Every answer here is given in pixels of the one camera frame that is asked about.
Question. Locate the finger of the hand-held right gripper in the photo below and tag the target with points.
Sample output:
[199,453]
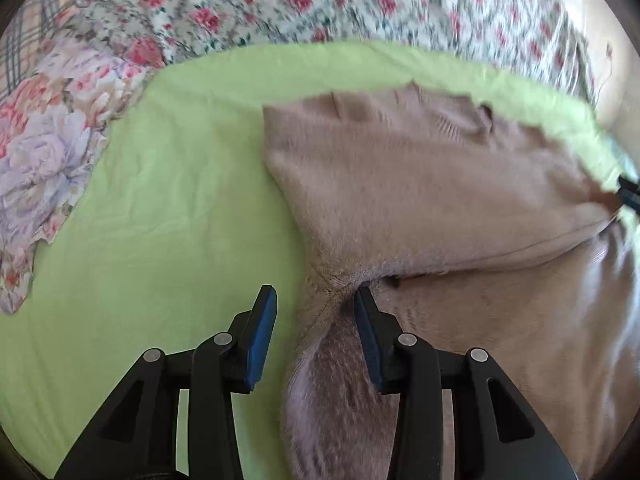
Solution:
[630,193]

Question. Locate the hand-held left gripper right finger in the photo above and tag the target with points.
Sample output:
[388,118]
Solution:
[368,340]

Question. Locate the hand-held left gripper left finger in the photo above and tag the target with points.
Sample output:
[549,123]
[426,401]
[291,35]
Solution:
[262,340]

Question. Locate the beige knit sweater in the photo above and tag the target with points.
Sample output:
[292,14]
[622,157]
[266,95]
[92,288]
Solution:
[450,240]

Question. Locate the light green bed sheet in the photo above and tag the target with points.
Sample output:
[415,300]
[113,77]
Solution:
[160,220]

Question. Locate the purple floral cloth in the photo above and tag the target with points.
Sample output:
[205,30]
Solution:
[45,160]

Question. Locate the red rose floral quilt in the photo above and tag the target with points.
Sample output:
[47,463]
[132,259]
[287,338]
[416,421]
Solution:
[310,0]

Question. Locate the plaid pillow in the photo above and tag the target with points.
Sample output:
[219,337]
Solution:
[35,25]

